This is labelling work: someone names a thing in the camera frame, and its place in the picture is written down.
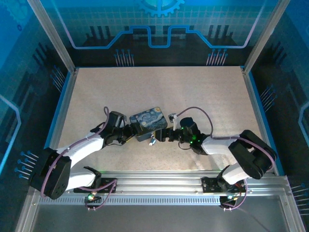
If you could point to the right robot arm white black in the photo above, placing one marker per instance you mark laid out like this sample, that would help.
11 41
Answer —
217 146

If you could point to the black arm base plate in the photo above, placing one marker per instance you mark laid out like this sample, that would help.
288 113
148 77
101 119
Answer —
210 184

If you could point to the starry night print tin box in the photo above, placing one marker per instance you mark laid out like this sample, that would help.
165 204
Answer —
149 119

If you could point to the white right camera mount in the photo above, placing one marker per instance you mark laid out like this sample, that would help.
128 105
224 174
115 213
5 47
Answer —
174 125

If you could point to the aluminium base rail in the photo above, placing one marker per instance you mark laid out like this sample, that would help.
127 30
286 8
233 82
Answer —
157 183

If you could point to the aluminium table side rail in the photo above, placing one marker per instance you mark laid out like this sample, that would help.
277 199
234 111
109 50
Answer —
259 120
63 106

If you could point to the aluminium frame post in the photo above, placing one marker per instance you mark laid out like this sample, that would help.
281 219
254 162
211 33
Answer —
51 33
262 33

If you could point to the small lit circuit board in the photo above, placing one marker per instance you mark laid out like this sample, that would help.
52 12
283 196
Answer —
91 197
229 198

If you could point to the small silver padlock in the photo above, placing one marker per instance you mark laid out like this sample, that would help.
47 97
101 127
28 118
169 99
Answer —
152 142

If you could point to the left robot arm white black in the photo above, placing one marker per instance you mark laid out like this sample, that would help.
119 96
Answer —
82 147

